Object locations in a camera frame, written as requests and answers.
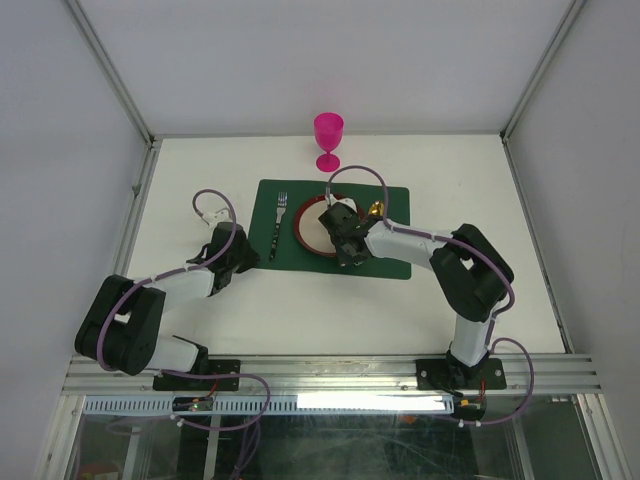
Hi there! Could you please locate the red rimmed cream plate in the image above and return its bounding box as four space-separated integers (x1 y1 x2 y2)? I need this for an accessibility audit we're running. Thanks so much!
293 194 336 258

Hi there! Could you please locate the green placemat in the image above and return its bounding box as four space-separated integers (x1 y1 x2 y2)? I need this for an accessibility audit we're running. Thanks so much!
248 179 411 280

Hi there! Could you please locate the gold bowl spoon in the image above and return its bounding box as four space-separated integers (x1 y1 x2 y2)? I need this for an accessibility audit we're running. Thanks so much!
368 201 385 217

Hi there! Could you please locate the silver fork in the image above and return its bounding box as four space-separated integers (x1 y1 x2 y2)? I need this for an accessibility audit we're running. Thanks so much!
269 191 288 261

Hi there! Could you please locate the pink plastic goblet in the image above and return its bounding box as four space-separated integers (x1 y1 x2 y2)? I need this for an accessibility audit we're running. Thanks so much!
313 112 344 173

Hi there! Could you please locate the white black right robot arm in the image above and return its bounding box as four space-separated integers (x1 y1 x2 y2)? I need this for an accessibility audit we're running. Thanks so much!
319 201 515 387

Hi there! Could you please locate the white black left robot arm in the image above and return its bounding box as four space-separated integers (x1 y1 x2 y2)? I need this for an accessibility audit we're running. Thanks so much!
74 221 260 389

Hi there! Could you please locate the aluminium left frame post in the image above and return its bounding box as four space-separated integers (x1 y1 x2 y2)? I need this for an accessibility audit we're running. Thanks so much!
62 0 161 151

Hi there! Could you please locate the aluminium frame post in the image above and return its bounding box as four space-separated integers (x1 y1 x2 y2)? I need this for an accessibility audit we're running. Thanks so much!
62 0 161 151
499 0 589 144

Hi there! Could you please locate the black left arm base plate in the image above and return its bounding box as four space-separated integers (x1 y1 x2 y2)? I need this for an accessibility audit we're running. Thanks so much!
152 357 241 392

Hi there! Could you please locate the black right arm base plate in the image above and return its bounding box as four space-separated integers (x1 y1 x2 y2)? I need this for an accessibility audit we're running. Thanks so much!
415 357 507 393

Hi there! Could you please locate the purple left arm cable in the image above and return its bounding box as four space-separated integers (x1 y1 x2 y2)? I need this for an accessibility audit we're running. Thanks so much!
97 188 274 480

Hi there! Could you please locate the white slotted cable duct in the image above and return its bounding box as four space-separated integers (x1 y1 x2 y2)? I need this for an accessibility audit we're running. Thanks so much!
84 393 454 416

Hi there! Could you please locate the aluminium front rail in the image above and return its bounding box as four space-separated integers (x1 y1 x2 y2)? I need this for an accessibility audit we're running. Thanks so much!
62 354 602 396

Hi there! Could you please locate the aluminium right frame post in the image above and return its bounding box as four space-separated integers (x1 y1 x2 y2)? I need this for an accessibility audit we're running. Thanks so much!
499 0 589 144

